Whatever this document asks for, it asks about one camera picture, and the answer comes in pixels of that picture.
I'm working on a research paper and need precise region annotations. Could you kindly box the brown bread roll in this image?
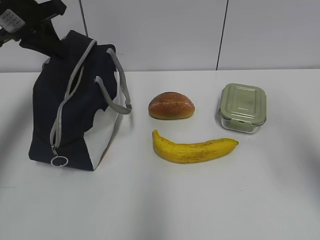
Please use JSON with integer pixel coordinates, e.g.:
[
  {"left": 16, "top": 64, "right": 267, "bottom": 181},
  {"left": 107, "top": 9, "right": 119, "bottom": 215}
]
[{"left": 148, "top": 91, "right": 195, "bottom": 120}]

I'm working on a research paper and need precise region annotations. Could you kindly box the glass container with green lid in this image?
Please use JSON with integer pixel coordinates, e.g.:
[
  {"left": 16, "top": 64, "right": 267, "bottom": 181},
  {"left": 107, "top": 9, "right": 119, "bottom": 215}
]
[{"left": 217, "top": 83, "right": 267, "bottom": 134}]

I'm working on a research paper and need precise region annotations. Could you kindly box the navy and white lunch bag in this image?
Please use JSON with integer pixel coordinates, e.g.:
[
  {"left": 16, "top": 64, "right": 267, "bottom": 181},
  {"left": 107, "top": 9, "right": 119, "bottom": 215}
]
[{"left": 28, "top": 30, "right": 132, "bottom": 171}]

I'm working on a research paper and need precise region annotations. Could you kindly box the yellow banana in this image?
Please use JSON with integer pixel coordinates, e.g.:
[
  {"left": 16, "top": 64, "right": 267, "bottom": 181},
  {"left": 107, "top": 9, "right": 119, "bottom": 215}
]
[{"left": 152, "top": 130, "right": 239, "bottom": 164}]

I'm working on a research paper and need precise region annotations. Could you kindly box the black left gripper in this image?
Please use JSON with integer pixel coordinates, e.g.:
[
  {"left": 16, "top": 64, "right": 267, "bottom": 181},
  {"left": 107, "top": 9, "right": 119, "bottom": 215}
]
[{"left": 0, "top": 0, "right": 68, "bottom": 59}]

